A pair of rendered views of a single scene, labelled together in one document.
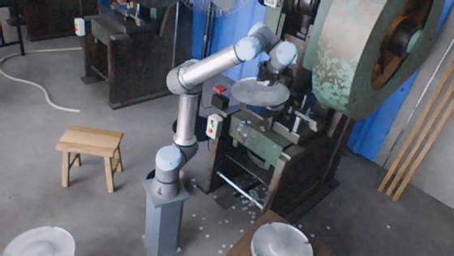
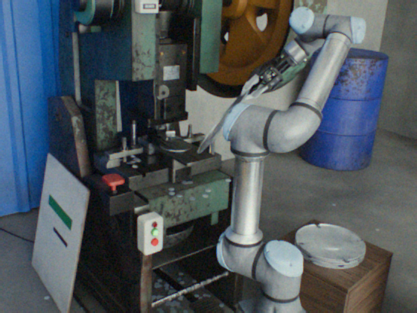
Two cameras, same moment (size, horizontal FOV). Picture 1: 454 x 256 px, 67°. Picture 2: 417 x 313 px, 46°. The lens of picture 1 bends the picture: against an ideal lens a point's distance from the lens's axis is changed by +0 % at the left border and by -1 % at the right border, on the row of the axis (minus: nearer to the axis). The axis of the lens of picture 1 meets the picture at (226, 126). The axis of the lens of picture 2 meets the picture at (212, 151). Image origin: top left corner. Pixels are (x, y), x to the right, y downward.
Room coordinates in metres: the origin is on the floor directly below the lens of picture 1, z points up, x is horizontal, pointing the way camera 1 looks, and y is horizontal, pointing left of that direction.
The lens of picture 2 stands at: (1.24, 1.52, 1.45)
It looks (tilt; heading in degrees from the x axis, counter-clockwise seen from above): 21 degrees down; 281
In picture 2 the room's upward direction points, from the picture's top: 3 degrees clockwise
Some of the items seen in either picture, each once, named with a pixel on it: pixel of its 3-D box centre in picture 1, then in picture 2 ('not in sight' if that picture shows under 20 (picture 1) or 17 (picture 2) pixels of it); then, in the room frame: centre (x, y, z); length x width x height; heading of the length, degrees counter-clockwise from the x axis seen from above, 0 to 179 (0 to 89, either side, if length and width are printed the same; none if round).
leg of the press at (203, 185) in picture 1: (256, 117); (86, 212); (2.12, -0.20, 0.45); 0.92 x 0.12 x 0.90; 141
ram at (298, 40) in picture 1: (293, 60); (164, 77); (1.81, -0.29, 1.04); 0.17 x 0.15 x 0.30; 141
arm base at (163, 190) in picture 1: (166, 181); (278, 300); (1.26, 0.24, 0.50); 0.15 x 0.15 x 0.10
